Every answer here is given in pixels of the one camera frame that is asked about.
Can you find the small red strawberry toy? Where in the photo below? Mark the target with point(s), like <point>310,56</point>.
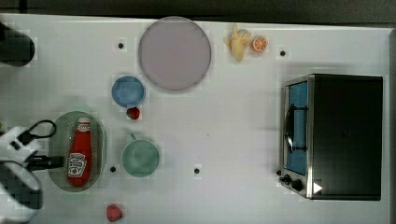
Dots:
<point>133,113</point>

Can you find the green oval strainer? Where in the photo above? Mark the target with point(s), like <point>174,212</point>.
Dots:
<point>61,142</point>

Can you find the black toaster oven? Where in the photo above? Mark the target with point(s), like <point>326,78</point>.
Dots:
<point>332,132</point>

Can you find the grey round plate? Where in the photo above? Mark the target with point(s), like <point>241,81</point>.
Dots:
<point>174,53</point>

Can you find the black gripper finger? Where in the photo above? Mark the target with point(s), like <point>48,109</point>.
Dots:
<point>36,163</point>

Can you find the blue bowl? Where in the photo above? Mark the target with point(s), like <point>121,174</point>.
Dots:
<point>128,91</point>

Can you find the green mug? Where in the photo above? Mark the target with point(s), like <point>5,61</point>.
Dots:
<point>140,158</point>

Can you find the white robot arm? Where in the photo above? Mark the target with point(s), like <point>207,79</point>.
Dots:
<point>22,195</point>

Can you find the black cylinder post upper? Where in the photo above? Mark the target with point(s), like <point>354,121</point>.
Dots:
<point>16,49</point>

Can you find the orange slice toy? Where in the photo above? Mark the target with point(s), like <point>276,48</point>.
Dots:
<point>259,43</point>

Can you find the red plush ketchup bottle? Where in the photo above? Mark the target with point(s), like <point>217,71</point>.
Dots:
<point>79,164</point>

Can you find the red strawberry toy near edge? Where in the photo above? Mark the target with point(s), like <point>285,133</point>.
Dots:
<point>113,213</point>

